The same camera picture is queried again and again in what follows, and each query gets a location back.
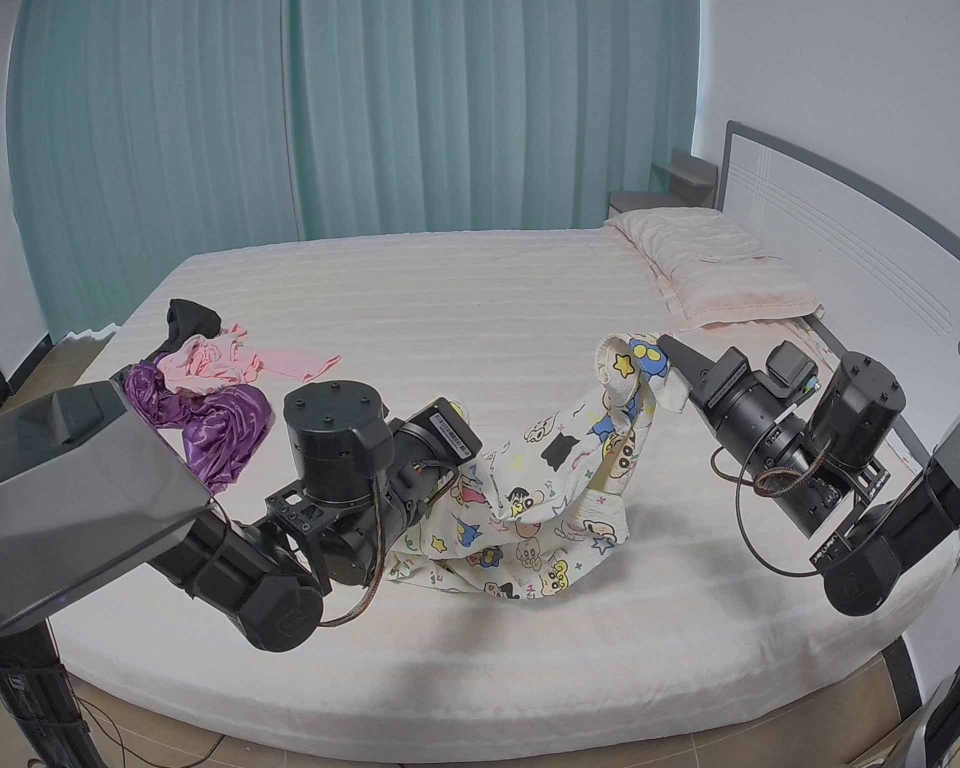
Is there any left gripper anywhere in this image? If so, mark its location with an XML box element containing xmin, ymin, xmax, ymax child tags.
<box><xmin>386</xmin><ymin>397</ymin><xmax>485</xmax><ymax>519</ymax></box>

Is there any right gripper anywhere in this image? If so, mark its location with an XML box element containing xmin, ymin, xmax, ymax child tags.
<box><xmin>688</xmin><ymin>347</ymin><xmax>819</xmax><ymax>489</ymax></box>

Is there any white printed pyjama top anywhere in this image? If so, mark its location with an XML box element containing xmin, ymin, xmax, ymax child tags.
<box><xmin>386</xmin><ymin>330</ymin><xmax>687</xmax><ymax>601</ymax></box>

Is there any bed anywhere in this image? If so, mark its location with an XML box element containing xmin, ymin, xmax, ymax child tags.
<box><xmin>45</xmin><ymin>120</ymin><xmax>960</xmax><ymax>759</ymax></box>

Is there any pale pink pillow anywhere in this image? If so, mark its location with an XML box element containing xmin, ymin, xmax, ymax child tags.
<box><xmin>603</xmin><ymin>206</ymin><xmax>826</xmax><ymax>333</ymax></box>

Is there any pink garment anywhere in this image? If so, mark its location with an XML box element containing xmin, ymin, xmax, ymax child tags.
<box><xmin>156</xmin><ymin>324</ymin><xmax>342</xmax><ymax>397</ymax></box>

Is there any purple garment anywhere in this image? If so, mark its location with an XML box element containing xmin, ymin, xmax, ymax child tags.
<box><xmin>122</xmin><ymin>363</ymin><xmax>273</xmax><ymax>496</ymax></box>

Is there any grey bedside table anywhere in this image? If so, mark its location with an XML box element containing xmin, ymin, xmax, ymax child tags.
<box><xmin>607</xmin><ymin>148</ymin><xmax>720</xmax><ymax>220</ymax></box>

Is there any black garment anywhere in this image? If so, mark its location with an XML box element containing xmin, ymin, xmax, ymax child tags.
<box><xmin>153</xmin><ymin>298</ymin><xmax>225</xmax><ymax>357</ymax></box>

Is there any blue-green curtain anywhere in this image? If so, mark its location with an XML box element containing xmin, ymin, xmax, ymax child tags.
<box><xmin>6</xmin><ymin>0</ymin><xmax>301</xmax><ymax>346</ymax></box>
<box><xmin>288</xmin><ymin>0</ymin><xmax>702</xmax><ymax>243</ymax></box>

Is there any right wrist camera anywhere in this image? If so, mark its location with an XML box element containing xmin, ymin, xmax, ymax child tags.
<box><xmin>763</xmin><ymin>339</ymin><xmax>820</xmax><ymax>402</ymax></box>

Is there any black cable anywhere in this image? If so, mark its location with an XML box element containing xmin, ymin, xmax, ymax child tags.
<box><xmin>708</xmin><ymin>438</ymin><xmax>830</xmax><ymax>579</ymax></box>
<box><xmin>318</xmin><ymin>480</ymin><xmax>384</xmax><ymax>627</ymax></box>
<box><xmin>71</xmin><ymin>693</ymin><xmax>226</xmax><ymax>768</ymax></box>

